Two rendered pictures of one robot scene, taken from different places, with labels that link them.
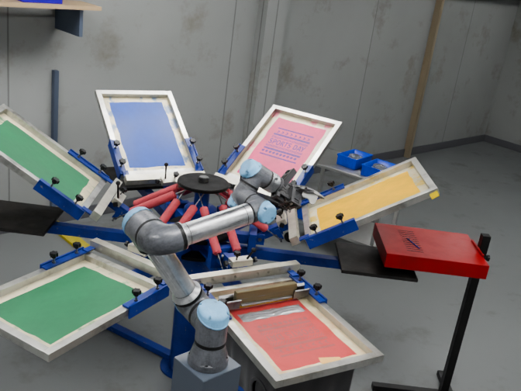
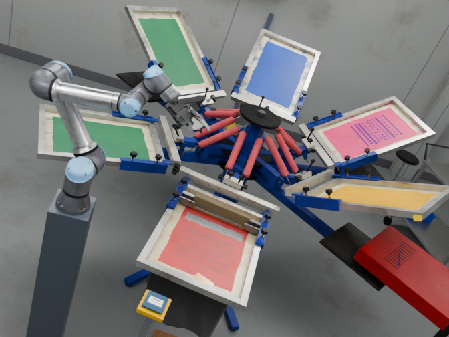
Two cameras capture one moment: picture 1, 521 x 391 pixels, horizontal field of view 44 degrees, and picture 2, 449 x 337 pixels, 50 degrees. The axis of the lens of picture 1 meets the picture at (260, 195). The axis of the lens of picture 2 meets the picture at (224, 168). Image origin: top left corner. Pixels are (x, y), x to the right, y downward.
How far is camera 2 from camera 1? 1.62 m
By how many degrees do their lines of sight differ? 32
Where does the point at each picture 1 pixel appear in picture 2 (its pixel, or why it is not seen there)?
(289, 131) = (387, 121)
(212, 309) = (78, 164)
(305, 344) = (203, 259)
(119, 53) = (327, 20)
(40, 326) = (64, 140)
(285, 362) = (169, 257)
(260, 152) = (351, 126)
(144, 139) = (272, 76)
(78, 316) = not seen: hidden behind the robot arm
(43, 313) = not seen: hidden behind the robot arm
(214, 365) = (64, 206)
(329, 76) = not seen: outside the picture
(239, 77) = (431, 80)
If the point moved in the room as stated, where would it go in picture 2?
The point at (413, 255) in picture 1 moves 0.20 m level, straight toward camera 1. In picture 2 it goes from (383, 265) to (360, 270)
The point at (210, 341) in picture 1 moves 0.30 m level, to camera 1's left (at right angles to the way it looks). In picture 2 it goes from (66, 186) to (33, 148)
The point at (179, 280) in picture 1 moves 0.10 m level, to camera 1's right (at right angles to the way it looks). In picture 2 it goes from (71, 132) to (83, 144)
